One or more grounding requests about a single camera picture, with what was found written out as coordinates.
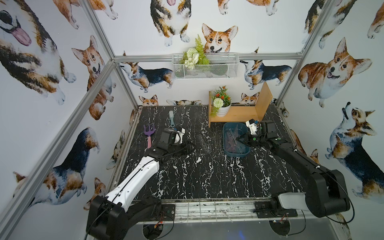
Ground teal cleaning brush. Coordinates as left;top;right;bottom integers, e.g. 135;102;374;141
169;111;175;128

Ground potted flower white pot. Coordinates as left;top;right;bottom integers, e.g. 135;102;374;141
211;86;232;118

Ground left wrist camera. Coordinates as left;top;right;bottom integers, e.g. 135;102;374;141
175;128;186;144

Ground wooden desk shelf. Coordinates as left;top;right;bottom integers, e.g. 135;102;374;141
208;83;273;128

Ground teal plastic storage box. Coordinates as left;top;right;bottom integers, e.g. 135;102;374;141
223;123;251;158

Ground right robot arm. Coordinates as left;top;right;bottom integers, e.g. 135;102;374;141
236;120;354;218

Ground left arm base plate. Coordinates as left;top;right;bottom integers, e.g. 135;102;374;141
139;204;176;222

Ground green fern white flowers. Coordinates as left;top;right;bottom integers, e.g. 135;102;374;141
180;35;210;70

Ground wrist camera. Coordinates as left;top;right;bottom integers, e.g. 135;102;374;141
175;128;186;144
246;119;259;135

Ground smoky large triangle ruler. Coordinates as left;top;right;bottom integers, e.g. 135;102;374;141
225;128;246;154

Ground white wire wall basket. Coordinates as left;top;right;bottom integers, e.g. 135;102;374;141
172;53;240;80

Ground purple pink garden rake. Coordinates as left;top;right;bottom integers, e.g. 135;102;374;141
144;124;156;149

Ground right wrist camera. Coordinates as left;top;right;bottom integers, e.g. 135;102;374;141
246;119;259;135

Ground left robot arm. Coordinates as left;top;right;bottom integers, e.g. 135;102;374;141
86;128;192;240

